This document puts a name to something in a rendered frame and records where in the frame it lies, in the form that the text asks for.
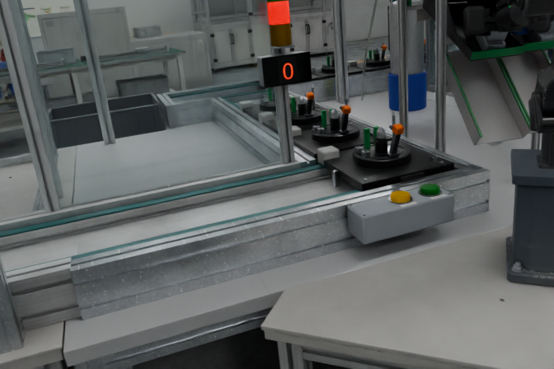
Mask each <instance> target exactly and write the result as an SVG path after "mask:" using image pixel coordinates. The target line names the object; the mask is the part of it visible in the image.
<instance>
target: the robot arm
mask: <svg viewBox="0 0 554 369"><path fill-rule="evenodd" d="M496 8H498V11H497V12H492V16H491V15H490V8H484V7H483V6H474V7H466V8H465V9H464V10H463V26H464V35H465V36H474V35H479V36H488V35H491V31H493V29H494V28H498V29H499V32H508V33H511V34H515V35H526V34H527V33H528V32H529V30H531V33H532V34H534V33H546V32H548V31H549V30H550V28H551V15H552V14H554V0H500V1H499V2H497V3H496ZM493 16H495V17H493ZM493 23H496V24H493ZM550 64H551V65H550V66H549V67H548V68H547V69H542V70H540V71H539V73H538V77H537V84H536V87H535V91H534V92H533V93H532V95H531V98H530V100H529V101H528V108H529V115H530V130H531V131H536V132H537V133H542V145H541V154H537V161H538V168H540V169H554V119H551V118H554V47H553V52H552V61H551V63H550ZM543 119H548V120H543Z"/></svg>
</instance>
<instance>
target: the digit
mask: <svg viewBox="0 0 554 369"><path fill-rule="evenodd" d="M277 64H278V73H279V84H282V83H287V82H297V81H298V70H297V59H296V56H291V57H285V58H277Z"/></svg>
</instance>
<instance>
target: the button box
mask: <svg viewBox="0 0 554 369"><path fill-rule="evenodd" d="M407 192H408V193H409V194H411V200H410V201H408V202H405V203H396V202H393V201H392V200H391V198H390V195H388V196H384V197H381V198H376V199H370V200H367V201H363V202H360V203H354V204H350V205H348V206H347V218H348V231H349V232H350V233H351V234H352V235H353V236H355V237H356V238H357V239H358V240H359V241H361V242H362V243H363V244H364V245H367V244H369V243H373V242H376V241H381V240H385V239H388V238H391V237H394V236H399V235H403V234H406V233H410V232H413V231H418V230H421V229H425V228H428V227H433V226H437V225H439V224H443V223H446V222H451V221H453V215H454V195H453V194H451V193H449V192H448V191H446V190H444V189H441V188H440V193H439V194H436V195H425V194H422V193H421V192H420V188H418V189H412V190H408V191H407Z"/></svg>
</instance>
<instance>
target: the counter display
mask: <svg viewBox="0 0 554 369"><path fill-rule="evenodd" d="M291 56H296V59H297V70H298V81H297V82H287V83H282V84H279V73H278V64H277V58H285V57H291ZM261 61H262V69H263V77H264V85H265V88H269V87H275V86H284V85H290V84H295V83H300V82H310V81H311V80H312V70H311V59H310V52H302V53H296V54H286V55H280V56H274V57H268V58H261Z"/></svg>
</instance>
